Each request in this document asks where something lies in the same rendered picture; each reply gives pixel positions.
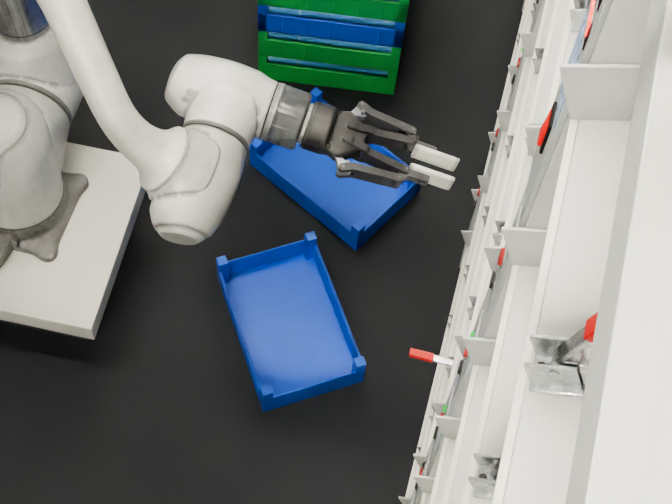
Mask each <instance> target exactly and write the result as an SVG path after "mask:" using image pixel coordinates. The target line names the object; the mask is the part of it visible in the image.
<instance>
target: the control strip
mask: <svg viewBox="0 0 672 504"><path fill-rule="evenodd" d="M612 1H613V0H596V2H595V7H594V12H593V17H592V22H591V25H590V28H589V30H588V33H587V36H586V38H585V33H586V28H587V23H588V18H589V14H590V9H591V3H592V0H591V2H590V4H589V7H588V9H587V10H586V13H585V15H584V19H583V23H582V24H581V26H580V29H579V33H578V36H577V37H576V40H575V43H574V47H573V49H572V51H571V54H570V57H569V61H568V62H567V64H588V62H589V60H590V57H591V55H592V52H593V49H594V47H595V44H596V42H597V39H598V37H599V34H600V31H601V29H602V26H603V24H604V21H605V19H606V16H607V14H608V11H609V8H610V6H611V3H612ZM584 38H585V41H584ZM567 116H568V108H567V103H566V98H565V93H564V88H563V83H562V81H561V83H560V86H559V89H558V92H557V94H556V97H555V100H554V103H553V105H552V108H551V110H550V112H549V114H548V115H547V117H546V119H545V121H544V122H543V124H542V126H541V128H540V132H539V137H538V141H537V145H538V146H537V149H536V152H535V154H534V157H533V160H532V165H531V170H530V174H529V179H528V183H527V188H526V192H525V197H524V202H523V206H522V211H521V215H520V220H519V224H518V227H520V228H524V226H525V224H526V221H527V219H528V216H529V213H530V211H531V208H532V206H533V203H534V201H535V198H536V195H537V193H538V190H539V188H540V185H541V183H542V180H543V178H544V175H545V172H546V170H547V167H548V165H549V162H550V160H551V157H552V154H553V152H554V149H555V147H556V144H557V142H558V139H559V137H560V134H561V131H562V129H563V126H564V124H565V121H566V119H567Z"/></svg>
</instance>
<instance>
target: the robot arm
mask: <svg viewBox="0 0 672 504"><path fill-rule="evenodd" d="M83 95H84V97H85V99H86V101H87V103H88V105H89V107H90V109H91V111H92V113H93V115H94V117H95V119H96V120H97V122H98V124H99V126H100V127H101V129H102V130H103V132H104V133H105V135H106V136H107V138H108V139H109V140H110V141H111V143H112V144H113V145H114V146H115V147H116V148H117V149H118V150H119V151H120V152H121V153H122V154H123V155H124V156H125V157H126V158H127V159H128V160H129V161H130V162H131V163H132V164H133V165H134V166H135V167H136V168H137V170H138V172H139V182H140V185H141V186H142V187H143V188H144V189H145V190H146V191H147V193H148V197H149V199H150V200H151V205H150V216H151V221H152V224H153V227H154V229H155V230H156V231H157V232H158V234H159V235H160V236H161V237H162V238H164V239H165V240H168V241H170V242H173V243H177V244H182V245H195V244H198V243H200V242H202V241H203V240H205V239H206V238H209V237H210V236H211V235H212V234H213V233H214V232H215V231H216V230H217V228H218V227H219V226H220V224H221V223H222V221H223V219H224V218H225V216H226V214H227V212H228V210H229V208H230V206H231V204H232V201H233V199H234V197H235V194H236V192H237V189H238V186H239V183H240V180H241V177H242V173H243V168H244V162H245V158H246V155H247V152H248V150H249V148H250V145H251V144H252V142H253V140H254V138H258V139H261V140H263V141H265V142H270V143H273V144H276V145H279V146H281V147H284V148H287V149H290V150H293V149H294V148H295V146H296V143H299V144H300V147H302V149H305V150H308V151H310V152H313V153H316V154H324V155H327V156H328V157H330V158H331V159H332V160H334V161H335V163H336V168H337V171H336V173H335V175H336V177H338V178H355V179H359V180H363V181H367V182H371V183H375V184H378V185H382V186H386V187H390V188H394V189H397V188H399V186H400V185H401V184H402V183H403V182H404V181H406V180H407V181H411V182H413V183H417V184H420V185H422V186H426V185H427V184H431V185H434V186H437V187H440V188H443V189H445V190H449V189H450V188H451V186H452V184H453V183H454V181H455V177H452V176H449V175H447V174H444V173H441V172H438V171H435V170H432V169H429V168H426V167H423V166H420V165H418V164H415V163H411V164H410V166H409V167H408V166H407V165H405V164H403V163H400V162H398V161H396V160H394V159H392V158H390V157H388V156H386V155H384V154H382V153H380V152H378V151H376V150H374V149H372V148H370V146H369V145H368V144H375V145H380V146H384V147H389V148H394V149H398V150H403V151H408V152H412V153H411V157H412V158H415V159H418V160H420V161H423V162H426V163H429V164H432V165H435V166H438V167H441V168H444V169H447V170H449V171H452V172H453V171H454V170H455V168H456V167H457V165H458V163H459V161H460V159H459V158H456V157H454V156H451V155H448V154H445V153H442V152H439V151H437V148H436V147H435V146H433V145H430V144H427V143H424V142H421V141H419V136H418V135H416V128H415V127H413V126H411V125H409V124H406V123H404V122H402V121H400V120H397V119H395V118H393V117H391V116H388V115H386V114H384V113H381V112H379V111H377V110H375V109H372V108H371V107H370V106H369V105H368V104H367V103H365V102H364V101H359V102H358V104H357V107H356V108H354V109H353V110H352V111H351V112H350V111H339V110H338V109H337V108H336V107H334V106H331V105H328V104H325V103H323V102H320V101H317V102H316V101H315V103H314V104H313V103H310V102H311V99H312V95H311V94H310V93H308V92H305V91H302V90H299V89H297V88H294V87H291V86H288V85H286V84H284V83H279V82H277V81H275V80H273V79H271V78H269V77H267V76H266V75H265V74H263V73H262V72H260V71H258V70H256V69H254V68H252V67H249V66H246V65H244V64H241V63H238V62H235V61H231V60H227V59H224V58H219V57H214V56H209V55H202V54H187V55H185V56H183V57H182V58H181V59H180V60H179V61H178V62H177V63H176V64H175V66H174V68H173V70H172V72H171V74H170V76H169V79H168V82H167V86H166V89H165V95H164V96H165V100H166V101H167V103H168V104H169V106H170V107H171V108H172V109H173V110H174V111H175V112H176V113H177V114H178V115H179V116H182V117H184V118H185V120H184V124H183V127H180V126H176V127H173V128H170V129H168V130H163V129H159V128H157V127H154V126H153V125H151V124H150V123H148V122H147V121H146V120H145V119H144V118H143V117H142V116H141V115H140V114H139V113H138V111H137V110H136V109H135V107H134V106H133V104H132V102H131V100H130V98H129V96H128V94H127V92H126V90H125V88H124V85H123V83H122V81H121V78H120V76H119V74H118V71H117V69H116V67H115V64H114V62H113V60H112V57H111V55H110V53H109V50H108V48H107V46H106V43H105V41H104V39H103V36H102V34H101V32H100V29H99V27H98V25H97V22H96V20H95V18H94V15H93V13H92V11H91V8H90V6H89V4H88V1H87V0H0V268H1V266H2V265H3V264H4V262H5V261H6V259H7V258H8V257H9V255H10V254H11V252H12V251H13V250H16V251H19V252H23V253H27V254H30V255H33V256H35V257H37V258H38V259H40V260H41V261H43V262H52V261H54V260H55V259H56V258H57V256H58V247H59V243H60V240H61V238H62V236H63V234H64V231H65V229H66V227H67V225H68V222H69V220H70V218H71V216H72V214H73V211H74V209H75V207H76V205H77V202H78V200H79V198H80V197H81V195H82V194H83V193H84V192H85V191H86V190H87V189H88V187H89V181H88V178H87V177H86V176H85V175H84V174H81V173H66V172H62V171H61V169H62V167H63V164H64V156H65V149H66V143H67V138H68V133H69V128H70V125H71V123H72V120H73V118H74V116H75V114H76V112H77V110H78V107H79V105H80V103H81V100H82V97H83ZM362 120H363V121H364V122H366V123H368V124H370V125H372V126H370V125H366V124H362V123H361V122H360V121H362ZM375 127H376V128H379V129H376V128H375ZM380 129H381V130H380ZM260 137H261V138H260ZM361 152H362V153H361ZM350 158H352V159H354V160H356V161H358V162H360V163H363V162H364V163H366V164H369V165H371V166H373V167H371V166H367V165H363V164H359V163H350V160H346V159H350Z"/></svg>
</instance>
